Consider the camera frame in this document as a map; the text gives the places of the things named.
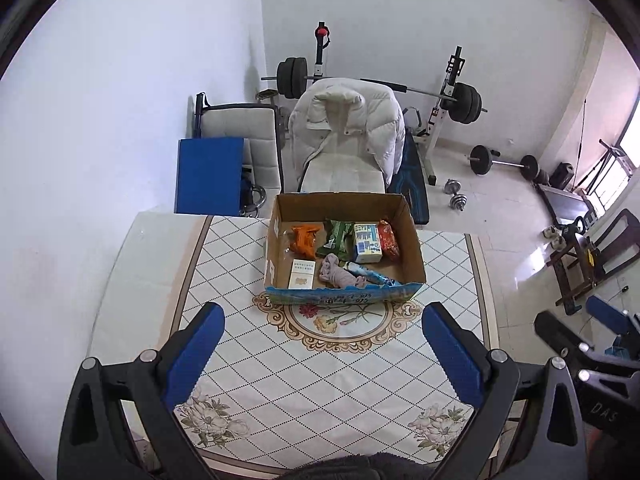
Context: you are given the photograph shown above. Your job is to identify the black box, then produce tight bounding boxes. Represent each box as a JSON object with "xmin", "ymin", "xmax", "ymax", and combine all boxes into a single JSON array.
[{"xmin": 552, "ymin": 162, "xmax": 576, "ymax": 190}]

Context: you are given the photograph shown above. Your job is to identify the grey purple cloth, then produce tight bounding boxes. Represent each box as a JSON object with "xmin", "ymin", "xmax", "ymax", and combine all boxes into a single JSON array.
[{"xmin": 319, "ymin": 253, "xmax": 368, "ymax": 289}]

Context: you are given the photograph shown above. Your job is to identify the blue board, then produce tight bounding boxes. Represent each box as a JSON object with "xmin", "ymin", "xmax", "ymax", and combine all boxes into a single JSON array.
[{"xmin": 174, "ymin": 137, "xmax": 246, "ymax": 216}]

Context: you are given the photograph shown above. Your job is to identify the long barbell with black plates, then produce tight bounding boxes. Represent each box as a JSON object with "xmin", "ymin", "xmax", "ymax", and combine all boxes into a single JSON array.
[{"xmin": 261, "ymin": 57, "xmax": 488, "ymax": 125}]

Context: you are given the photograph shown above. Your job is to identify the dark treadmill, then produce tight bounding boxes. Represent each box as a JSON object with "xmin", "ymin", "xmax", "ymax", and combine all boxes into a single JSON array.
[{"xmin": 537, "ymin": 182, "xmax": 598, "ymax": 226}]

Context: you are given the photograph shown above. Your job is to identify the red snack packet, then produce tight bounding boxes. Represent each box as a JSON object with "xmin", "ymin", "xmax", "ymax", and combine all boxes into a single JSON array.
[{"xmin": 376, "ymin": 218, "xmax": 402, "ymax": 261}]

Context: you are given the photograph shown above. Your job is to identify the cardboard box with blue print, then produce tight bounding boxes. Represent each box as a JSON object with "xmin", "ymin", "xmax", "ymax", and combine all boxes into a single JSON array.
[{"xmin": 264, "ymin": 192, "xmax": 427, "ymax": 306}]

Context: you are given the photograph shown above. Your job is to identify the thin floor cable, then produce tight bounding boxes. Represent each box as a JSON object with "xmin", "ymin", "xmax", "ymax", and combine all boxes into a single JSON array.
[{"xmin": 582, "ymin": 285, "xmax": 630, "ymax": 331}]

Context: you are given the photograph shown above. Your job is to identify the long blue tube packet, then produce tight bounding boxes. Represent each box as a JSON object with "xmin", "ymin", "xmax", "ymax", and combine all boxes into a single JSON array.
[{"xmin": 345, "ymin": 261, "xmax": 393, "ymax": 287}]

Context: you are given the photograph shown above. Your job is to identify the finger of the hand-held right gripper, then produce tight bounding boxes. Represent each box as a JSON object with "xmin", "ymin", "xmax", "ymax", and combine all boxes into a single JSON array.
[
  {"xmin": 586, "ymin": 295, "xmax": 640, "ymax": 358},
  {"xmin": 534, "ymin": 310, "xmax": 603, "ymax": 363}
]

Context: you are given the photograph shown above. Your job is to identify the short barbell with black plates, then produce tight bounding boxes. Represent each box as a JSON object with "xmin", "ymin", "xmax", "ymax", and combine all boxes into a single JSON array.
[{"xmin": 469, "ymin": 145, "xmax": 541, "ymax": 181}]

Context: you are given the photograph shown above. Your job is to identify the white and blue carton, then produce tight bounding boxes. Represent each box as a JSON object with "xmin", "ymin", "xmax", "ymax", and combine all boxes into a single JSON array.
[{"xmin": 352, "ymin": 222, "xmax": 383, "ymax": 264}]

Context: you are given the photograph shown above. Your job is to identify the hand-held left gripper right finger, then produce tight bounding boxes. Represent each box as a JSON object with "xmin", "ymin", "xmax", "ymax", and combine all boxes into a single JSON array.
[{"xmin": 421, "ymin": 301, "xmax": 588, "ymax": 480}]

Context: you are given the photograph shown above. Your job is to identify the person's right hand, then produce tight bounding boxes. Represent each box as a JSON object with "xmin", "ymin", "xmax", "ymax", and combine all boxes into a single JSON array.
[{"xmin": 587, "ymin": 427, "xmax": 613, "ymax": 480}]

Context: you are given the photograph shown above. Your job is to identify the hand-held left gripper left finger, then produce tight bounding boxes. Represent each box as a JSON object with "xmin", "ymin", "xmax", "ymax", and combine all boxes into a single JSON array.
[{"xmin": 57, "ymin": 301, "xmax": 226, "ymax": 480}]

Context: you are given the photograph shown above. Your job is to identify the orange snack packet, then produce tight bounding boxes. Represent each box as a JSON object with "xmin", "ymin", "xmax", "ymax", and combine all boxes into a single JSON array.
[{"xmin": 289, "ymin": 224, "xmax": 321, "ymax": 257}]

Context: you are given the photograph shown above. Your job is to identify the white packet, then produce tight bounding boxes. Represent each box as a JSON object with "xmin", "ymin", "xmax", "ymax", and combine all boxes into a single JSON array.
[{"xmin": 287, "ymin": 258, "xmax": 317, "ymax": 291}]

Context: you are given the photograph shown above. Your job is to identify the white chair with black frame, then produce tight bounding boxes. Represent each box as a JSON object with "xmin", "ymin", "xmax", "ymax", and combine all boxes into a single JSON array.
[{"xmin": 194, "ymin": 92, "xmax": 286, "ymax": 218}]

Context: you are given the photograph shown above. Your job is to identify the dark blue object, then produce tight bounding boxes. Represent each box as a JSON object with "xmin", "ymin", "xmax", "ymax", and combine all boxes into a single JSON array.
[{"xmin": 240, "ymin": 165, "xmax": 268, "ymax": 218}]

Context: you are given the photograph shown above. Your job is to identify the window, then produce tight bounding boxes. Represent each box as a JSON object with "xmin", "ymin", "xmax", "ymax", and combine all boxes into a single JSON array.
[{"xmin": 595, "ymin": 110, "xmax": 640, "ymax": 211}]

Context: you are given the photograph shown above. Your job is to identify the white shoes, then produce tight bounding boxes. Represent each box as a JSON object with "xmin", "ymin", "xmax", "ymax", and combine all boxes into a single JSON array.
[{"xmin": 542, "ymin": 225, "xmax": 568, "ymax": 250}]

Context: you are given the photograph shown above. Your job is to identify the white puffer jacket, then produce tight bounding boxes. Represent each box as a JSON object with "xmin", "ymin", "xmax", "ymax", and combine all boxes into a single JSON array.
[{"xmin": 289, "ymin": 77, "xmax": 407, "ymax": 188}]

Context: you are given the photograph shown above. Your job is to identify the black metal stand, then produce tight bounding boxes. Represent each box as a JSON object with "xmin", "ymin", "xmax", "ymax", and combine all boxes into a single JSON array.
[{"xmin": 580, "ymin": 140, "xmax": 631, "ymax": 196}]

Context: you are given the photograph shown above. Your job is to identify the green snack packet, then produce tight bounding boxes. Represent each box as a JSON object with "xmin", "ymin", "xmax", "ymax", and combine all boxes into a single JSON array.
[{"xmin": 316, "ymin": 219, "xmax": 357, "ymax": 257}]

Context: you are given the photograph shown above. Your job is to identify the black kettlebell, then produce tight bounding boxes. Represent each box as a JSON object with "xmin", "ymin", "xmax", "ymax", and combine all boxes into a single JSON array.
[{"xmin": 562, "ymin": 216, "xmax": 593, "ymax": 243}]

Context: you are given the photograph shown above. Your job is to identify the dark wooden chair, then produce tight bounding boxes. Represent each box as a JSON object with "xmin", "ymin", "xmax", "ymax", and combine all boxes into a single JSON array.
[{"xmin": 545, "ymin": 208, "xmax": 640, "ymax": 316}]

